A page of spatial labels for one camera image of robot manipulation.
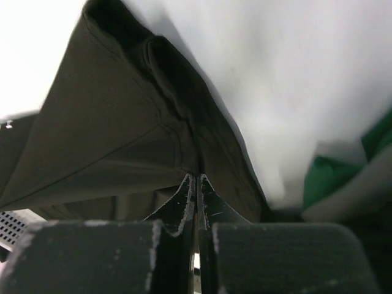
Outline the white plastic basket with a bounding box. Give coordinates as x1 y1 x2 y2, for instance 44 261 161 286
0 209 44 251

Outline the black printed t shirt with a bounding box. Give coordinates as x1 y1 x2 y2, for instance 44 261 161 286
1 1 269 222

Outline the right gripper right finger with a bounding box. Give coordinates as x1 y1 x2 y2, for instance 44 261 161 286
196 174 250 294

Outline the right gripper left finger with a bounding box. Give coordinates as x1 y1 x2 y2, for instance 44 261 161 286
145 174 195 293

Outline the green folded shirt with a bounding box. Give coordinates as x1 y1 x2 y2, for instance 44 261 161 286
303 113 391 208

